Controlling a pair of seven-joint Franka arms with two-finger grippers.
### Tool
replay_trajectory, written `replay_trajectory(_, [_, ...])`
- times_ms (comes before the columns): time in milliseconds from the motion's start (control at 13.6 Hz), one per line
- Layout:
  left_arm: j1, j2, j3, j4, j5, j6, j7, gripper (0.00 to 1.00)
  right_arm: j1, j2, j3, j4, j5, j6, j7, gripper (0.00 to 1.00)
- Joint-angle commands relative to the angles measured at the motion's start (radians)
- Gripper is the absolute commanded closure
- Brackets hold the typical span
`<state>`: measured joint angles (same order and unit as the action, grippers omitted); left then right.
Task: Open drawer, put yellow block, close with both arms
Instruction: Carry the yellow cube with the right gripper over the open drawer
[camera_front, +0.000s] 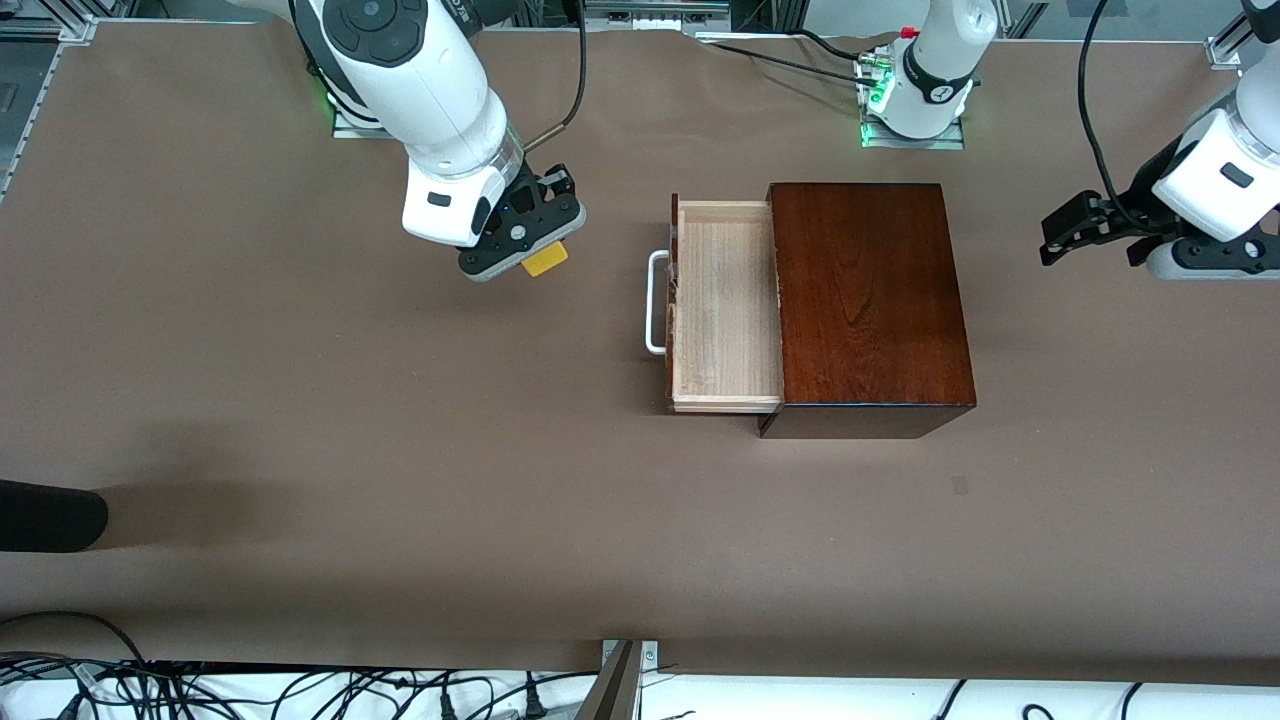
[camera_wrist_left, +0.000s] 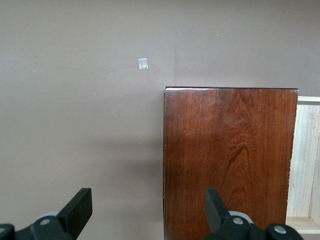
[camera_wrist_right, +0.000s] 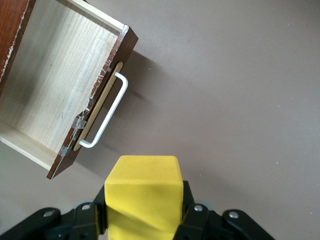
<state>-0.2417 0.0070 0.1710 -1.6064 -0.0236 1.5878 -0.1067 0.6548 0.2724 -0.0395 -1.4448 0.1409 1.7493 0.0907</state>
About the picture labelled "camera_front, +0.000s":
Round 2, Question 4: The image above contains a grey metal box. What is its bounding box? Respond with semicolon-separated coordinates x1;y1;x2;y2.
583;0;733;31

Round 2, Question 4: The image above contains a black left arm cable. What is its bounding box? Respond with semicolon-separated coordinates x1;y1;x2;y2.
1076;0;1146;231

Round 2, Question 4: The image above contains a silver corner bracket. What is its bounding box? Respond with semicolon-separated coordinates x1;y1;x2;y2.
600;640;661;673

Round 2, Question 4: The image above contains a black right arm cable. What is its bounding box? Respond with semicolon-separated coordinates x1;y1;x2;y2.
522;0;589;151

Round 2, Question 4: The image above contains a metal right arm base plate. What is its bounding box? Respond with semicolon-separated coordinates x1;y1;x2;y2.
332;100;403;140

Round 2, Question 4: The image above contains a wooden drawer with white handle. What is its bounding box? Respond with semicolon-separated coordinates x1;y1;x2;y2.
645;193;784;415

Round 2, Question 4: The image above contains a dark brown wooden cabinet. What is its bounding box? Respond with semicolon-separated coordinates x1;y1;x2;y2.
757;182;978;440

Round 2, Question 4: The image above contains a brown table cover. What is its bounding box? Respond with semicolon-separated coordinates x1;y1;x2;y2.
0;18;1280;689

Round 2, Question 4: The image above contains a grey metal post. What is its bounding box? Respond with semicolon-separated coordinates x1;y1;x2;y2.
575;640;641;720

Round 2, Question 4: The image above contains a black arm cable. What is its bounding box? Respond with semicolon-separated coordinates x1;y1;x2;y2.
522;0;589;151
1076;0;1146;231

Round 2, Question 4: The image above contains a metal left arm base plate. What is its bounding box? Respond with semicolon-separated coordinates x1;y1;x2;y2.
858;60;967;151

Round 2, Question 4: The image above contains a black base cable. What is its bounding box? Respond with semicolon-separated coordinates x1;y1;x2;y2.
700;30;889;89

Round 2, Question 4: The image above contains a black rounded object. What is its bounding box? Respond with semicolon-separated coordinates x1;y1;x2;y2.
0;480;109;553

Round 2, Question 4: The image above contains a yellow block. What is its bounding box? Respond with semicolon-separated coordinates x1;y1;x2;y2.
521;240;570;279

